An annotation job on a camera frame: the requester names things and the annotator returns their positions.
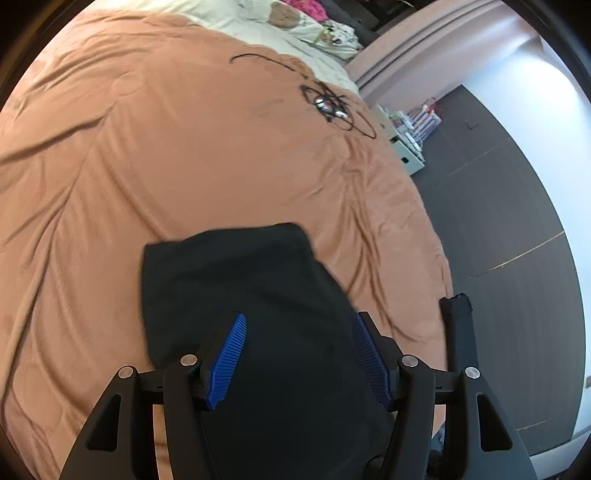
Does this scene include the white bedside cabinet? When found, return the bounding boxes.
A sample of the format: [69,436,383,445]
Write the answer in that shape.
[372,105,425,176]

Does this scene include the tangled black cable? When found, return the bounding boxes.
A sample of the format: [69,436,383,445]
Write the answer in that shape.
[228,52,379,140]

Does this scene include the black pants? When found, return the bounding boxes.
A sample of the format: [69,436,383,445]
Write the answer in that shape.
[141,223,393,479]

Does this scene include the pink plush item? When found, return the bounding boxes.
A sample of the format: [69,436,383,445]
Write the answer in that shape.
[283,0,329,23]

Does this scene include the striped paper bag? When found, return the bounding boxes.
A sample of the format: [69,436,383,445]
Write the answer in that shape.
[408,97,442,142]

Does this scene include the folded black garment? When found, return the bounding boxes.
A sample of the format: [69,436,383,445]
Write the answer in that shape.
[439,293,479,373]

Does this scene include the cream bear pillow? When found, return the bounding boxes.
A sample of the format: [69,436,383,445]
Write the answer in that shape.
[237,0,364,59]

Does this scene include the orange-brown bed blanket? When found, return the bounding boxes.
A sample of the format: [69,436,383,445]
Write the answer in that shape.
[1,11,453,479]

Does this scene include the pink curtain right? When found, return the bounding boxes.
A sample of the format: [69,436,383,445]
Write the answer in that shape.
[346,0,538,111]

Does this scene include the white patterned cloth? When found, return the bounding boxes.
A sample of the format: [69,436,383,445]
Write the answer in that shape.
[320,19,363,51]

